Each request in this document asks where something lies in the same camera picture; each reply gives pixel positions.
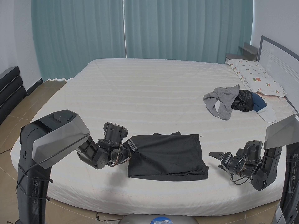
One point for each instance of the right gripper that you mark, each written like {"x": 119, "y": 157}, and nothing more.
{"x": 230, "y": 162}

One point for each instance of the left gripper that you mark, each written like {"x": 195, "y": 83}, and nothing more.
{"x": 132, "y": 146}

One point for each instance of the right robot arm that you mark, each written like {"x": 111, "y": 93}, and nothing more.
{"x": 280, "y": 129}

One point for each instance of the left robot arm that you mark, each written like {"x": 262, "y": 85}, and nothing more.
{"x": 56, "y": 134}

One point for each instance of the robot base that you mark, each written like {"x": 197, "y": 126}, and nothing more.
{"x": 149, "y": 219}

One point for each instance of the bed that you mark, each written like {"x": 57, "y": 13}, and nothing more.
{"x": 140, "y": 97}

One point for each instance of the grey garment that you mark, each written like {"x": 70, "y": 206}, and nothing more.
{"x": 224, "y": 97}

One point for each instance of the black shiny garment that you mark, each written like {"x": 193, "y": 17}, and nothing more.
{"x": 244, "y": 100}

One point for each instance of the blue and white garment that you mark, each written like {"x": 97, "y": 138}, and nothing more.
{"x": 258, "y": 101}

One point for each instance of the white printed pillow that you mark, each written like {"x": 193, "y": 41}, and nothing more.
{"x": 257, "y": 76}

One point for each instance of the grey bedside table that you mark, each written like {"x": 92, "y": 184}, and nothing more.
{"x": 247, "y": 51}

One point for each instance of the blue-green curtain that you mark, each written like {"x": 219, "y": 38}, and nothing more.
{"x": 186, "y": 22}
{"x": 77, "y": 31}

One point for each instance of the black chest of drawers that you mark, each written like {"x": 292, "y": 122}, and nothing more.
{"x": 10, "y": 90}

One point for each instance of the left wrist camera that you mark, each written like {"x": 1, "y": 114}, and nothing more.
{"x": 114, "y": 133}

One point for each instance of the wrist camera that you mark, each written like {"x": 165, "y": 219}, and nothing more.
{"x": 114, "y": 133}
{"x": 253, "y": 149}

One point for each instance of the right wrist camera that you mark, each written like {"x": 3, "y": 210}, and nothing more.
{"x": 253, "y": 149}

